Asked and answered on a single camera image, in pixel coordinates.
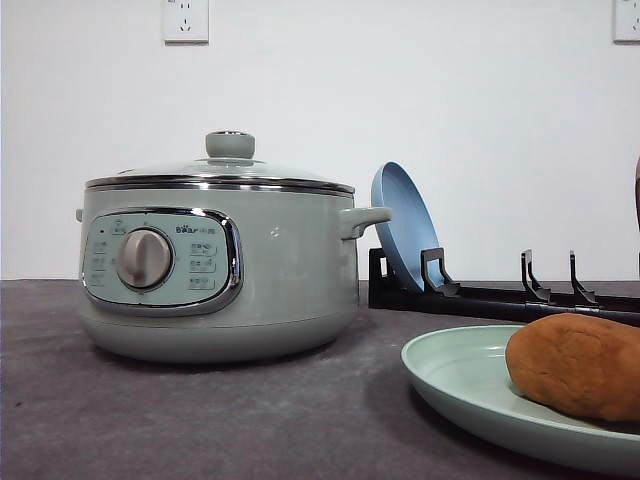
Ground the black plate rack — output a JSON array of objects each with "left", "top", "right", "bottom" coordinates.
[{"left": 369, "top": 246, "right": 640, "bottom": 323}]

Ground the green plate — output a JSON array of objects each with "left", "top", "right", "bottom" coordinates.
[{"left": 401, "top": 325, "right": 640, "bottom": 469}]

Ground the green electric steamer pot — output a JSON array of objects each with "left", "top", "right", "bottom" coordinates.
[{"left": 76, "top": 135, "right": 393, "bottom": 363}]

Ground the white wall socket left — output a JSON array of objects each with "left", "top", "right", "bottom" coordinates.
[{"left": 163, "top": 0, "right": 209, "bottom": 47}]

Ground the brown potato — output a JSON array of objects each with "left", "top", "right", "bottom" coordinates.
[{"left": 505, "top": 313, "right": 640, "bottom": 422}]

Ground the blue plate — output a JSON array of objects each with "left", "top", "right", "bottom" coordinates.
[{"left": 371, "top": 161, "right": 443, "bottom": 291}]

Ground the white wall socket right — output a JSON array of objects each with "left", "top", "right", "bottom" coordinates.
[{"left": 608, "top": 0, "right": 640, "bottom": 48}]

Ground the glass lid green knob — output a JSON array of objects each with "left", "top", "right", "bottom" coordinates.
[{"left": 85, "top": 130, "right": 355, "bottom": 194}]

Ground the white wall socket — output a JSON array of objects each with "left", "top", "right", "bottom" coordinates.
[
  {"left": 608, "top": 0, "right": 640, "bottom": 48},
  {"left": 163, "top": 0, "right": 209, "bottom": 47}
]

